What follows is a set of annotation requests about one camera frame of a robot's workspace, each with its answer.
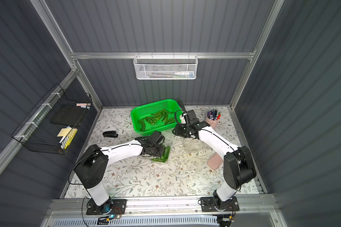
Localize white wire wall basket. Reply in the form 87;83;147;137
133;56;199;80

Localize clear pepper container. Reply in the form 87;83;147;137
151;146;171;163

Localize pink case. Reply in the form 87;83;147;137
207;153;223;170

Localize green plastic basket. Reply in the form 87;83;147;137
130;99;181;136

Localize black wire wall basket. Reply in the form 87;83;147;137
11;84;92;154

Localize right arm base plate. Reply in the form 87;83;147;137
198;196;240;212

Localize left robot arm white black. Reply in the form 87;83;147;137
73;131;165;207

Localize black stapler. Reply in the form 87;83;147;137
102;131;118;138

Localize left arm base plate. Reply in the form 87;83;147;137
86;199;127;215

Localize yellow sticky notes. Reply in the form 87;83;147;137
57;127;72;137

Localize black notebook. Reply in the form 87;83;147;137
50;105;88;127

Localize pink pen cup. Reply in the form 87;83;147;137
206;109;221;129

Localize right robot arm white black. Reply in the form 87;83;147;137
172;110;257;210

